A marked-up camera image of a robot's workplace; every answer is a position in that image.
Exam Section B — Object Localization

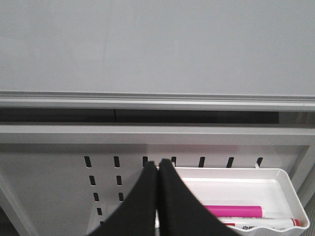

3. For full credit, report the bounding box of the white perforated pegboard panel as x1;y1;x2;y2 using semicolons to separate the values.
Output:
0;144;303;236

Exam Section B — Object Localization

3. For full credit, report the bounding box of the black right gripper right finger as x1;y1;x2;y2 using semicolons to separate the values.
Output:
158;159;236;236

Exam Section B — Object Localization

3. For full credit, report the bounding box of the white whiteboard with aluminium frame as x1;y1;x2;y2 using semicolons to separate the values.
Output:
0;0;315;112

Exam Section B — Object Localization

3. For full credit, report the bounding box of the white marker with red cap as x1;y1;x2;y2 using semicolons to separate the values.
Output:
218;217;301;230

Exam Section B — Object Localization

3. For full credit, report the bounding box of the white metal stand frame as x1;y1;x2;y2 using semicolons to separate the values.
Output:
0;111;315;236

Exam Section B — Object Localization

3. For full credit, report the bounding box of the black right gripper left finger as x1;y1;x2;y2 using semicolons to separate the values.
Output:
89;161;157;236

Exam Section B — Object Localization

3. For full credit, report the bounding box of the pink marker pen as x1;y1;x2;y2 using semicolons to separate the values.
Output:
204;205;263;218

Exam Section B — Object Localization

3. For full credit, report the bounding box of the white plastic tray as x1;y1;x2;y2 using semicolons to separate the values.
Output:
174;167;310;236

